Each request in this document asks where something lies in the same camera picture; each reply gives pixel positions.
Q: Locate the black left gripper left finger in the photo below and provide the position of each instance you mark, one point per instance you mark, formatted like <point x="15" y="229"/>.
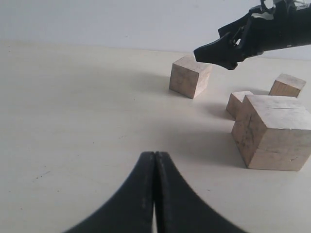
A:
<point x="130" y="209"/>

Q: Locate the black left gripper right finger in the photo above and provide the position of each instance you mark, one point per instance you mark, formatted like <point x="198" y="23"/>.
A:
<point x="178" y="209"/>

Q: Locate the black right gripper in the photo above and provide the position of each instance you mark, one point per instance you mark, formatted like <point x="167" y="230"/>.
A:
<point x="285" y="25"/>

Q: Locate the second largest wooden cube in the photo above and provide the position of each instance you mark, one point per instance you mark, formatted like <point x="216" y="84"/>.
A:
<point x="189" y="77"/>

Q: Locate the smallest wooden cube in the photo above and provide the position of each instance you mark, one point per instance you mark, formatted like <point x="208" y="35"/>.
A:
<point x="235" y="102"/>

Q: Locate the third largest wooden cube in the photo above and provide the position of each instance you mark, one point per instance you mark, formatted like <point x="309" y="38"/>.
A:
<point x="287" y="85"/>

